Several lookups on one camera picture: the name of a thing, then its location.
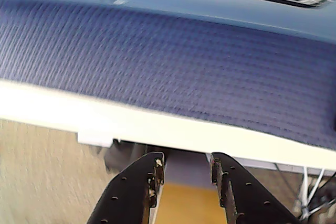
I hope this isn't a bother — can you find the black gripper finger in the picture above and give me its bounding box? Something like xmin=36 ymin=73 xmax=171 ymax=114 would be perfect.
xmin=211 ymin=152 xmax=300 ymax=224
xmin=86 ymin=152 xmax=165 ymax=224

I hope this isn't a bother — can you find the white cable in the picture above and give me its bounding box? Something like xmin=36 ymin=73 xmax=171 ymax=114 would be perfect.
xmin=299 ymin=167 xmax=328 ymax=214

